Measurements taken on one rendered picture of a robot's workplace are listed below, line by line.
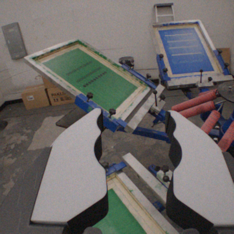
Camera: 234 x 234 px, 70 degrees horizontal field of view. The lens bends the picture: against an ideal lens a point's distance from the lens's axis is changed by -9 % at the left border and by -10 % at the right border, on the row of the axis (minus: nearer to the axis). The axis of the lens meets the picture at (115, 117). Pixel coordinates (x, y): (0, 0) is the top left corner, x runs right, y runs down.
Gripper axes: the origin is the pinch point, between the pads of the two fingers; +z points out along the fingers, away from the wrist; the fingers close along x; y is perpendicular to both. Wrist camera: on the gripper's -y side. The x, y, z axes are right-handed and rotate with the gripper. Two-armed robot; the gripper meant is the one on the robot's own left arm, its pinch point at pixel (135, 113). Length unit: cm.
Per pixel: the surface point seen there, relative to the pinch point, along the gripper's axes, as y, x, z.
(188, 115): 47, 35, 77
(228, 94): 30, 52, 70
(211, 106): 38, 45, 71
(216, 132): 58, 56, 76
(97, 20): 18, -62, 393
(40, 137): 189, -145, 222
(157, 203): 74, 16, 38
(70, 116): 80, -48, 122
